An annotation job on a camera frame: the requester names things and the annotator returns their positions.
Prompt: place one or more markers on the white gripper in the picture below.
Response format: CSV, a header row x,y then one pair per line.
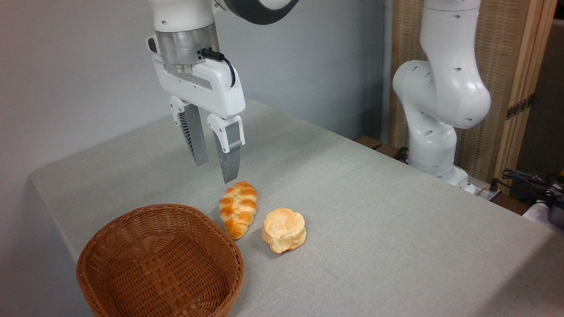
x,y
207,88

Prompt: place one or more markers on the round flower-shaped bread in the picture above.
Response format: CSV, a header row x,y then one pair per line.
x,y
284,230

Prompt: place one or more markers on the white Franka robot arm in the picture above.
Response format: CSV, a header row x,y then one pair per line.
x,y
440,88

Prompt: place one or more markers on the braided bread loaf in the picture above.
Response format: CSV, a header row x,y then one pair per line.
x,y
238,209

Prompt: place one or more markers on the brown wicker basket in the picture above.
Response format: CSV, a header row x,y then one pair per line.
x,y
158,264

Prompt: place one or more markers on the grey tablecloth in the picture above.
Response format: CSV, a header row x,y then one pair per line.
x,y
352,229

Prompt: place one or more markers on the wooden rattan folding screen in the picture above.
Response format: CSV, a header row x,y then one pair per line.
x,y
500,44

